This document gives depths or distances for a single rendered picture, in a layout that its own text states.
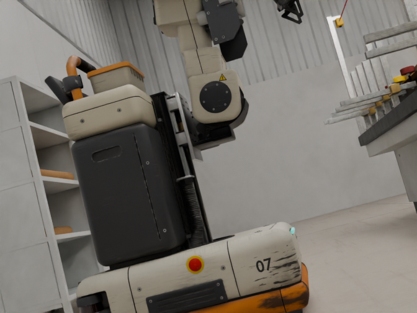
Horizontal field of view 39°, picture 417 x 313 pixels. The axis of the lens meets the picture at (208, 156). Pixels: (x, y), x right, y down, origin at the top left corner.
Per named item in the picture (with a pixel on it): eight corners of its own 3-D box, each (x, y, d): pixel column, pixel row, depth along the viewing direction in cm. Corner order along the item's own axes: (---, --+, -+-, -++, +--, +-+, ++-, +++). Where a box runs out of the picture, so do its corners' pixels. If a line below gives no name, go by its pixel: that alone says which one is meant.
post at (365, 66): (382, 130, 390) (362, 60, 395) (381, 130, 394) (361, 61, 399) (388, 128, 390) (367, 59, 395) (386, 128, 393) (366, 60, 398)
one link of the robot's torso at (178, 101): (177, 163, 194) (159, 91, 197) (193, 167, 222) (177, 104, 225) (257, 141, 191) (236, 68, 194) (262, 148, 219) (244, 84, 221)
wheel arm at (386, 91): (342, 107, 341) (339, 100, 341) (341, 108, 344) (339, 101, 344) (417, 87, 337) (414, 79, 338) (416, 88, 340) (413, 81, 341)
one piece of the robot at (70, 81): (78, 129, 190) (36, 77, 194) (112, 140, 225) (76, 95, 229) (104, 106, 190) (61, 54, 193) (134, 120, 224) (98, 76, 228)
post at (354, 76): (368, 133, 440) (350, 71, 445) (367, 133, 444) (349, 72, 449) (373, 131, 440) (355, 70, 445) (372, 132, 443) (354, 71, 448)
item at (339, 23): (362, 135, 468) (326, 15, 479) (360, 136, 477) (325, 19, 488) (376, 131, 467) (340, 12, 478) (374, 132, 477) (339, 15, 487)
